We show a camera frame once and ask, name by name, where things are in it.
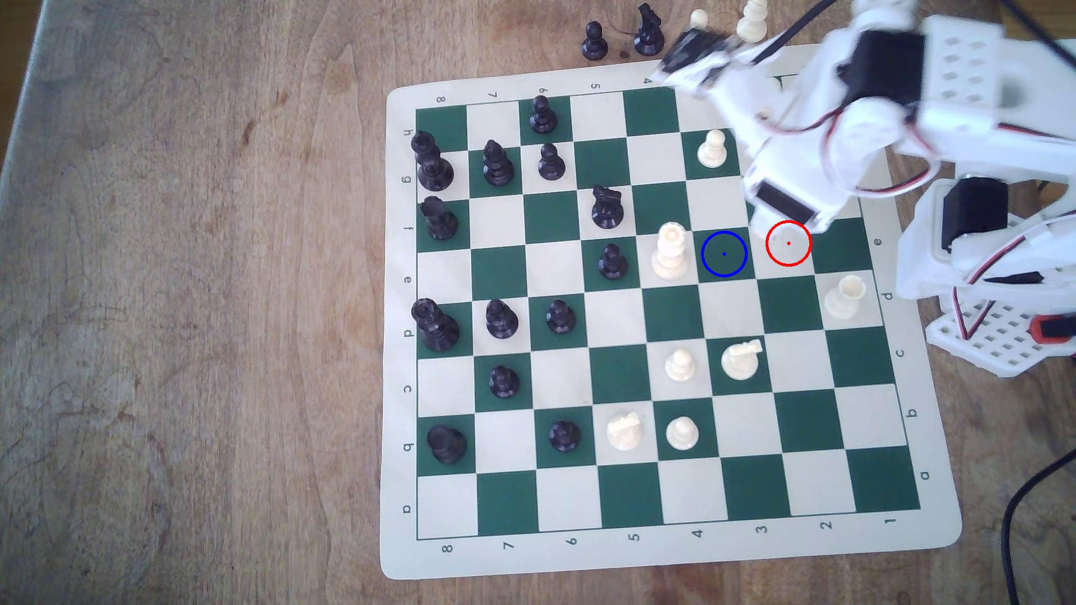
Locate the green white chess mat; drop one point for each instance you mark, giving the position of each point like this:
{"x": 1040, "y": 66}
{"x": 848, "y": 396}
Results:
{"x": 504, "y": 504}

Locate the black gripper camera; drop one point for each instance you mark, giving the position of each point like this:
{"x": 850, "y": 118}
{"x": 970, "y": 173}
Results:
{"x": 693, "y": 49}

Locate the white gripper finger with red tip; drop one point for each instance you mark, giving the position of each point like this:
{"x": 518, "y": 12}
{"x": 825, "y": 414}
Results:
{"x": 714, "y": 86}
{"x": 685, "y": 71}

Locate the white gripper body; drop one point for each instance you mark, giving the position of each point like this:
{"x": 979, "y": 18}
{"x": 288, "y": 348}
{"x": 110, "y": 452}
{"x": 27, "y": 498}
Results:
{"x": 783, "y": 204}

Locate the white chess bishop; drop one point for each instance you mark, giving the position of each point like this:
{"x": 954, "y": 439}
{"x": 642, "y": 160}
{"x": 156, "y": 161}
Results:
{"x": 752, "y": 23}

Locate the red black clamp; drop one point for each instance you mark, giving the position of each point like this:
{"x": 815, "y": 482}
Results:
{"x": 1052, "y": 328}

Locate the white chess pawn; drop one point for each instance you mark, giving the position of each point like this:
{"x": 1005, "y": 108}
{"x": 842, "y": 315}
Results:
{"x": 682, "y": 433}
{"x": 699, "y": 19}
{"x": 680, "y": 365}
{"x": 713, "y": 149}

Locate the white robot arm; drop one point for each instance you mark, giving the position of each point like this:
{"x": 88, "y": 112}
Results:
{"x": 967, "y": 76}

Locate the white perforated base plate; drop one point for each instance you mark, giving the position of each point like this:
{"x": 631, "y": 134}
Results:
{"x": 1000, "y": 340}

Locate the black chess knight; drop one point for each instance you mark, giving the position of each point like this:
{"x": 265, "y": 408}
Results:
{"x": 648, "y": 32}
{"x": 607, "y": 208}

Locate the black chess pawn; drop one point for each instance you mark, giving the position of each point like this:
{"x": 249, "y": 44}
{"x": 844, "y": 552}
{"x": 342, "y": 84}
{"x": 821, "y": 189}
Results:
{"x": 543, "y": 116}
{"x": 613, "y": 263}
{"x": 551, "y": 164}
{"x": 564, "y": 436}
{"x": 594, "y": 42}
{"x": 504, "y": 382}
{"x": 561, "y": 318}

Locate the white chess rook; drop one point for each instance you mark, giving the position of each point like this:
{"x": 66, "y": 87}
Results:
{"x": 844, "y": 297}

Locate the white chess knight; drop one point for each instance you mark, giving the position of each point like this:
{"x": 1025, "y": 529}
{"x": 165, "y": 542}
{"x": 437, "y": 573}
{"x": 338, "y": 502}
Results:
{"x": 625, "y": 432}
{"x": 740, "y": 360}

